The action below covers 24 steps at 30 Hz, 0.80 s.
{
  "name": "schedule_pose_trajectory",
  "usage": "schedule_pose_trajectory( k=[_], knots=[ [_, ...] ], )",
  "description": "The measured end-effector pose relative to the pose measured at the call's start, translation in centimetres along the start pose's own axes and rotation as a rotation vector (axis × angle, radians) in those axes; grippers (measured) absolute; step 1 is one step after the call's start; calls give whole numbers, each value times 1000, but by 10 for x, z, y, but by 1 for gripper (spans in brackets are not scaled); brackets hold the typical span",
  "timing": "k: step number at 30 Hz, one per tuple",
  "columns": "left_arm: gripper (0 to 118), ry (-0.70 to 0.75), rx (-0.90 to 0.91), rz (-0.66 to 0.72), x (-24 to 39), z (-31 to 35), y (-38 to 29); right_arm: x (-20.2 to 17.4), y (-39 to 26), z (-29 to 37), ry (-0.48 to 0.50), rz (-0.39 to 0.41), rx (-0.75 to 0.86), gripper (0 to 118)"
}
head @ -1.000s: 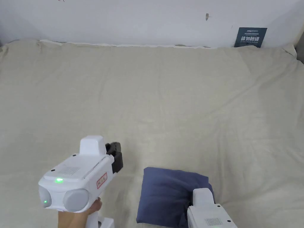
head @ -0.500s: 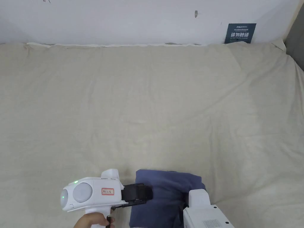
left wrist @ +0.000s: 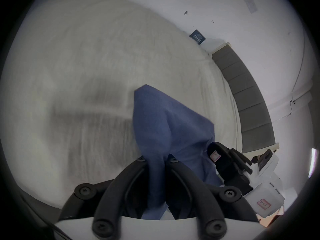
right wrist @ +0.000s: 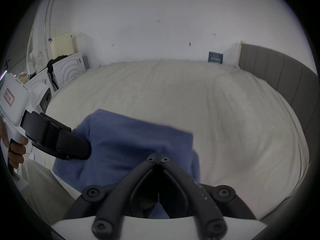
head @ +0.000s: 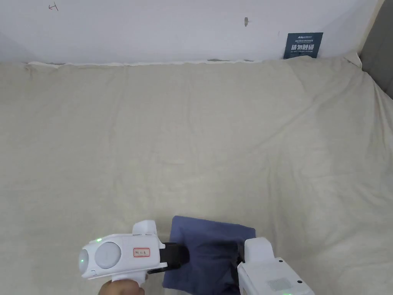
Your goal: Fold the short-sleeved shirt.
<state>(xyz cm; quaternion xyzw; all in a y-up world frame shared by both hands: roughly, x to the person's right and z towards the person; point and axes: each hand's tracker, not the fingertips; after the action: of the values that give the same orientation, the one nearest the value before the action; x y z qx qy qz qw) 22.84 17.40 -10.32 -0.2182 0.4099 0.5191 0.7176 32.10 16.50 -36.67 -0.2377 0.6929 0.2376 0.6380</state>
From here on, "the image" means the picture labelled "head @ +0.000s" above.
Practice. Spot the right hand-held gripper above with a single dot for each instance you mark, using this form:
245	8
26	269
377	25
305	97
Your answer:
270	273

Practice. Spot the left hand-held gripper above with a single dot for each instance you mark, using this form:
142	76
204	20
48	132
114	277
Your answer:
122	253

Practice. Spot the dark blue garment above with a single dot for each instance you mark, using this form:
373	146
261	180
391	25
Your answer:
208	245

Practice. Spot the person's left hand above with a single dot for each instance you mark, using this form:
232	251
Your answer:
121	288

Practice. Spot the bed with beige sheet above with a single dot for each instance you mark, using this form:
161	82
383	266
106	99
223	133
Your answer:
184	138

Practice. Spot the dark blue printed card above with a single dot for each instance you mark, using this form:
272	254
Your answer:
302	45

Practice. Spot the grey padded headboard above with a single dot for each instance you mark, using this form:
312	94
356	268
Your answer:
379	49

